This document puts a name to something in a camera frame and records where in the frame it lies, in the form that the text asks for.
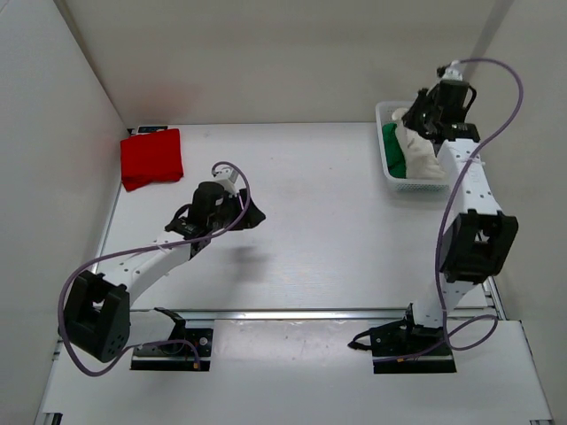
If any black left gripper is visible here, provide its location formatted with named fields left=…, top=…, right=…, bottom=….
left=207, top=189, right=266, bottom=232

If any white t-shirt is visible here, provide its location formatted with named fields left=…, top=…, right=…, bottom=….
left=392, top=108, right=446, bottom=181

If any red t-shirt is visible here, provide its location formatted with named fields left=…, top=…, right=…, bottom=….
left=120, top=128, right=184, bottom=192

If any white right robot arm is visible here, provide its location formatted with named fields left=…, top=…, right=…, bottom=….
left=398, top=78, right=518, bottom=354

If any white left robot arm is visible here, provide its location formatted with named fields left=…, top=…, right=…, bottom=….
left=58, top=182, right=266, bottom=363

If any white plastic laundry basket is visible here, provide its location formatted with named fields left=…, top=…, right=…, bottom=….
left=375, top=100, right=448, bottom=192

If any green t-shirt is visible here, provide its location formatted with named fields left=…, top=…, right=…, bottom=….
left=382, top=122, right=407, bottom=179

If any small dark table label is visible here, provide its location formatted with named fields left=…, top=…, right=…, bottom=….
left=136, top=126, right=168, bottom=134

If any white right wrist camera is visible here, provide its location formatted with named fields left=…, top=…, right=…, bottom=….
left=436, top=60, right=464, bottom=81

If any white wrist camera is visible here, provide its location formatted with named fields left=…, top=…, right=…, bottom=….
left=214, top=166, right=239, bottom=190
left=436, top=60, right=464, bottom=81

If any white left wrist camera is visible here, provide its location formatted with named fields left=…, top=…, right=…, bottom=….
left=214, top=166, right=239, bottom=190

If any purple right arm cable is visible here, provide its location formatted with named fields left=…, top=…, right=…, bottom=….
left=373, top=58, right=527, bottom=365

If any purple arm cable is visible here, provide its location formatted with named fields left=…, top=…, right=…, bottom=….
left=373, top=58, right=527, bottom=365
left=58, top=161, right=252, bottom=378

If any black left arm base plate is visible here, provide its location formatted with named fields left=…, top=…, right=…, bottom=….
left=127, top=307, right=214, bottom=372

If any aluminium table frame rail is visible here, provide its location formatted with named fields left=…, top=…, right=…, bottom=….
left=482, top=277, right=508, bottom=321

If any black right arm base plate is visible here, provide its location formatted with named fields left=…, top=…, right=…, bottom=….
left=347, top=321, right=457, bottom=375

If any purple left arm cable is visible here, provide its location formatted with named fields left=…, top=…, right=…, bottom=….
left=58, top=161, right=252, bottom=378

